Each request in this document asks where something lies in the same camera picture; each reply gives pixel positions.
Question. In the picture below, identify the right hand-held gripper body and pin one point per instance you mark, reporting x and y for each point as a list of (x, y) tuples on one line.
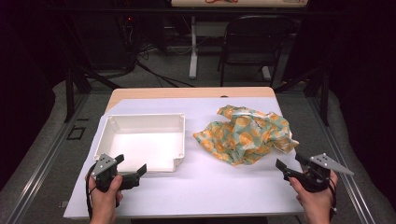
[(323, 161)]

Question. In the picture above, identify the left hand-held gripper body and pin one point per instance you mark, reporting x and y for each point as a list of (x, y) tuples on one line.
[(102, 163)]

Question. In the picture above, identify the white plastic box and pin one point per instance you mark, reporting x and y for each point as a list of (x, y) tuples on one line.
[(143, 146)]

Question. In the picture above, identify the orange-patterned teal cloth bag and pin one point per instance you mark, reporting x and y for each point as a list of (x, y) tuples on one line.
[(246, 137)]

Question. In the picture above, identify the person's left hand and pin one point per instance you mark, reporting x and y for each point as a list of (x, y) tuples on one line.
[(104, 202)]

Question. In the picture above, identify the person's right hand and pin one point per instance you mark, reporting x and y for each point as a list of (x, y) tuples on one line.
[(317, 202)]

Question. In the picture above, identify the white table sheet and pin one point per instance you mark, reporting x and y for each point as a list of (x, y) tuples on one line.
[(202, 189)]

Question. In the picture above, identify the black metal stand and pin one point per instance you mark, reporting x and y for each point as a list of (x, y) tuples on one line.
[(325, 93), (70, 93)]

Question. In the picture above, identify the white desk leg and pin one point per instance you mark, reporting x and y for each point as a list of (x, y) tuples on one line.
[(266, 74), (193, 56)]

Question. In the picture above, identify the black table grommet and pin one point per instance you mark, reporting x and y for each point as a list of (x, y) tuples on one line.
[(224, 96)]

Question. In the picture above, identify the dark equipment with red light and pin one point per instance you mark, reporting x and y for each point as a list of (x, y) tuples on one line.
[(106, 40)]

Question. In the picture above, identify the black folding chair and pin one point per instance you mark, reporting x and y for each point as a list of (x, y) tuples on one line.
[(255, 34)]

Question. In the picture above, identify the light wooden background desk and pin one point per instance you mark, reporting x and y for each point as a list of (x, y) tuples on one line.
[(249, 3)]

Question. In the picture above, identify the aluminium rail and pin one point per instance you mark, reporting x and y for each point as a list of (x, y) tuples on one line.
[(43, 161), (342, 161)]

